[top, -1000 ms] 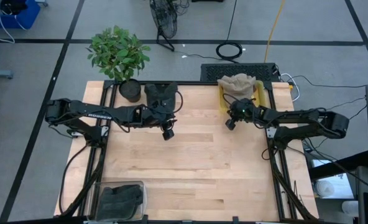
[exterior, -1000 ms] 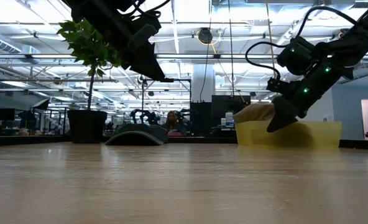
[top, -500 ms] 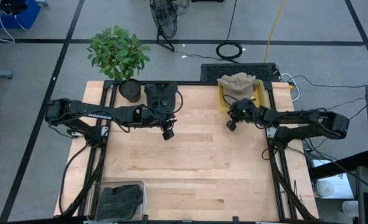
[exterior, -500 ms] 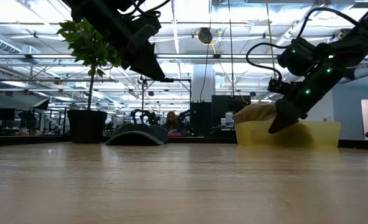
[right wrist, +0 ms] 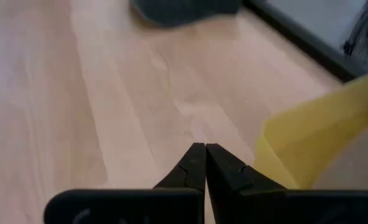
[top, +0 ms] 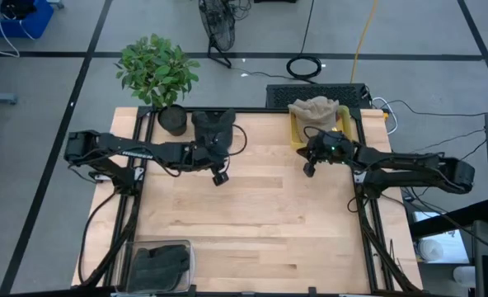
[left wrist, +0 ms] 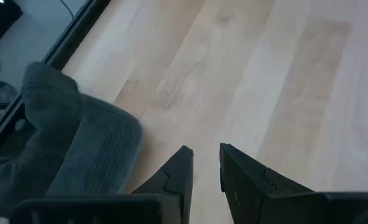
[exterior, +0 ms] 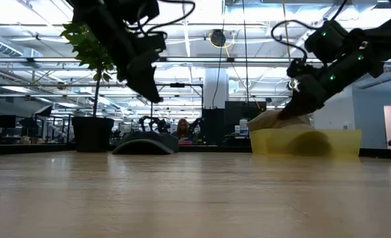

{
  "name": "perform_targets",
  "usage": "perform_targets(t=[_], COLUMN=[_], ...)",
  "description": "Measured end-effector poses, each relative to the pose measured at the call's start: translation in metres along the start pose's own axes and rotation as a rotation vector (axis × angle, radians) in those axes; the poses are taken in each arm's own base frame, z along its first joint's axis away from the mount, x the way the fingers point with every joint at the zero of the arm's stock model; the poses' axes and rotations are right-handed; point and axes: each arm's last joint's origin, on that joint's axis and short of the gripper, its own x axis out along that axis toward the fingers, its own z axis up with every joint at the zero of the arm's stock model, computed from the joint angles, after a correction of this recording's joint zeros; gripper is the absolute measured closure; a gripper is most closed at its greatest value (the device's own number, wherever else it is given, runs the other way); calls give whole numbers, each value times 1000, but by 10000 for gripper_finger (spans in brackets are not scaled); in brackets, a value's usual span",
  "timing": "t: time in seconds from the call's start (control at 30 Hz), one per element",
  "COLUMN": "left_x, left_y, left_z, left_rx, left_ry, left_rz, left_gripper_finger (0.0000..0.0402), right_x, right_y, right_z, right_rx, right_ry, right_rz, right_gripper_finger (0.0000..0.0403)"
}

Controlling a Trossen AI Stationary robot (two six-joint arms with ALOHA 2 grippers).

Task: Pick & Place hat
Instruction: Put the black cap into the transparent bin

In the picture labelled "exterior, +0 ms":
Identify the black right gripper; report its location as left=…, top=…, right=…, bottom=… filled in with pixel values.
left=277, top=52, right=381, bottom=120

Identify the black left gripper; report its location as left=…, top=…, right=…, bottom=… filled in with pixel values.
left=114, top=32, right=165, bottom=104

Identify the khaki baseball cap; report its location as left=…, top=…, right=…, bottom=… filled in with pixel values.
left=247, top=110, right=312, bottom=132

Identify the black baseball cap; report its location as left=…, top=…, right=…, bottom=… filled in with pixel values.
left=112, top=130, right=180, bottom=155

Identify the yellow plastic bin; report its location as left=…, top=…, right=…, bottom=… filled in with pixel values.
left=249, top=128, right=363, bottom=157

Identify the person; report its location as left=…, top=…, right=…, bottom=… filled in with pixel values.
left=172, top=118, right=194, bottom=141

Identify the white jug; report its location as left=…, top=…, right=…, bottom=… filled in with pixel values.
left=238, top=118, right=249, bottom=136

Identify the black cabinet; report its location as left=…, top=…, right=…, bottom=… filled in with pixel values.
left=201, top=100, right=267, bottom=146

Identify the long ceiling light bar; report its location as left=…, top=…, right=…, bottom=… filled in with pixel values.
left=0, top=56, right=332, bottom=64

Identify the green potted plant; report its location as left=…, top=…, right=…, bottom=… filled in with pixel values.
left=59, top=22, right=116, bottom=153

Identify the black monitor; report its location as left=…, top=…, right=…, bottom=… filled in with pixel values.
left=0, top=114, right=17, bottom=129

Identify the black gantry frame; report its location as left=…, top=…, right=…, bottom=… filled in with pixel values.
left=151, top=82, right=204, bottom=133

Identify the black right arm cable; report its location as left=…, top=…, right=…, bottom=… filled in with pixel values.
left=269, top=19, right=315, bottom=63

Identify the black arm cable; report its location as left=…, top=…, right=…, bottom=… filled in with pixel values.
left=125, top=0, right=196, bottom=37
left=269, top=19, right=315, bottom=63

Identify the yellow hanging cable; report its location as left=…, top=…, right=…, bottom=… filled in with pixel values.
left=281, top=0, right=291, bottom=60

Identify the black ceiling cable reel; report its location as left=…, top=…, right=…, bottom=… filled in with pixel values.
left=209, top=28, right=228, bottom=48

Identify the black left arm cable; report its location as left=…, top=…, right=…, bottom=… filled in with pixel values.
left=125, top=0, right=196, bottom=37

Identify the black aluminium table frame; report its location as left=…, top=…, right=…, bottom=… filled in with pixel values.
left=0, top=143, right=391, bottom=161

